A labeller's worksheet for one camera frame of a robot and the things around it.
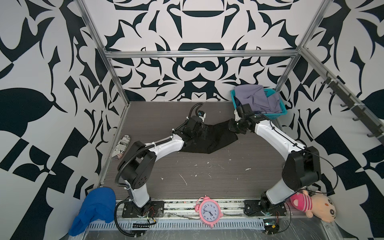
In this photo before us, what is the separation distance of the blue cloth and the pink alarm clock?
40 centimetres

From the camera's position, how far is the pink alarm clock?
70 centimetres

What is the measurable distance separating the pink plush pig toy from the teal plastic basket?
50cm

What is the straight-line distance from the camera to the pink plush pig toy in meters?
0.69

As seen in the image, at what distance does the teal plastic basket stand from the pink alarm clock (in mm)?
646

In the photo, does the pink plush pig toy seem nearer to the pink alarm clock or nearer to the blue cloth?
the pink alarm clock

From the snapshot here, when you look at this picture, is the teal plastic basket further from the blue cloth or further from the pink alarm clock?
the blue cloth

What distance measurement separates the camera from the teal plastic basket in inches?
41.4

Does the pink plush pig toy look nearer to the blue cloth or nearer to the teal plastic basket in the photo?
the teal plastic basket
